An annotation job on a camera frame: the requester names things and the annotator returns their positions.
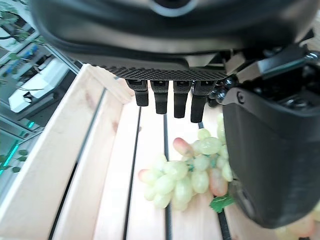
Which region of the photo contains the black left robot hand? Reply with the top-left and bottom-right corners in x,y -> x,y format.
29,0 -> 320,229

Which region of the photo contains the dark purple grape bunch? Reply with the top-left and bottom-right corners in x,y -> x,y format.
206,74 -> 238,109

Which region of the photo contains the white machine housing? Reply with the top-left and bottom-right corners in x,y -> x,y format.
8,57 -> 71,114

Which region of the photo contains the green grape bunch with leaf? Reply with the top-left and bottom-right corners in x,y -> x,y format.
138,113 -> 236,214

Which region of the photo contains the green leafy vine plant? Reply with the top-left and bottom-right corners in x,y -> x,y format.
0,148 -> 29,174
0,0 -> 48,79

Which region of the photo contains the light wooden slatted crate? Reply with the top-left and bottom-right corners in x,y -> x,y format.
0,63 -> 280,240

